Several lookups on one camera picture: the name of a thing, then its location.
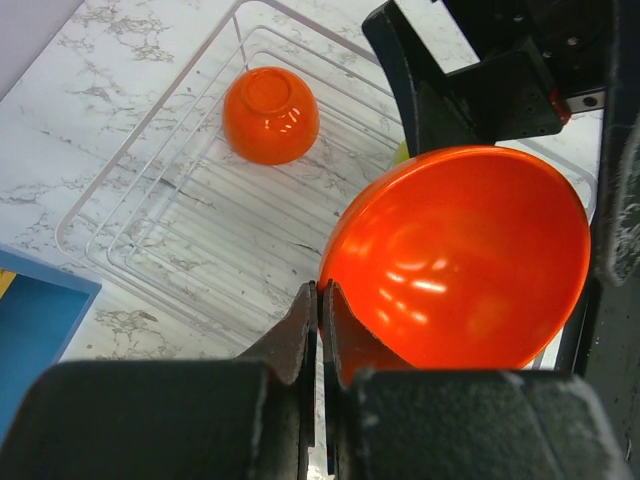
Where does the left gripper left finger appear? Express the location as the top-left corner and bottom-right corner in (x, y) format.
(1, 283), (318, 479)

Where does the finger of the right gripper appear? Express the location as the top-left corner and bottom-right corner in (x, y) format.
(362, 1), (495, 157)
(592, 1), (639, 286)

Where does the orange bowl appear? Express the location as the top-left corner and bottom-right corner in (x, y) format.
(318, 146), (591, 369)
(223, 66), (320, 166)

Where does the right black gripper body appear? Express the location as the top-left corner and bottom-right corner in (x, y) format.
(444, 1), (613, 140)

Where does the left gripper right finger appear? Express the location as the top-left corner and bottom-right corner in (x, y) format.
(322, 283), (632, 479)

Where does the blue shelf unit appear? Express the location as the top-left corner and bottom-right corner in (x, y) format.
(1, 245), (101, 437)

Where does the yellow-green bowl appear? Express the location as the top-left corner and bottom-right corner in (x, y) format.
(392, 141), (410, 167)

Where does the white wire dish rack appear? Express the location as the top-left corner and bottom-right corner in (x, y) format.
(54, 0), (599, 371)

